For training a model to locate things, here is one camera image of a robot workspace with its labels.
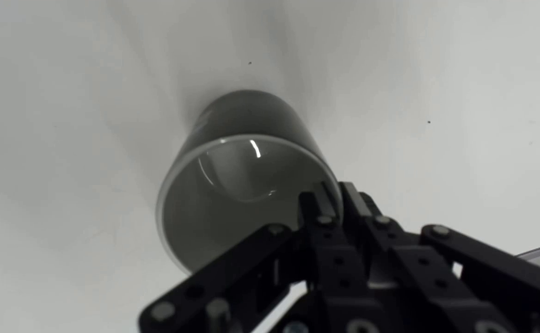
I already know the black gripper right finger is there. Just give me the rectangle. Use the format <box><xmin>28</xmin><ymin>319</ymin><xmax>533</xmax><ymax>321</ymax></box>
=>
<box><xmin>341</xmin><ymin>184</ymin><xmax>540</xmax><ymax>333</ymax></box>

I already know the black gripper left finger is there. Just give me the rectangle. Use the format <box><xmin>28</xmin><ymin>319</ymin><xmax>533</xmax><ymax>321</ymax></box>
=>
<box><xmin>139</xmin><ymin>182</ymin><xmax>378</xmax><ymax>333</ymax></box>

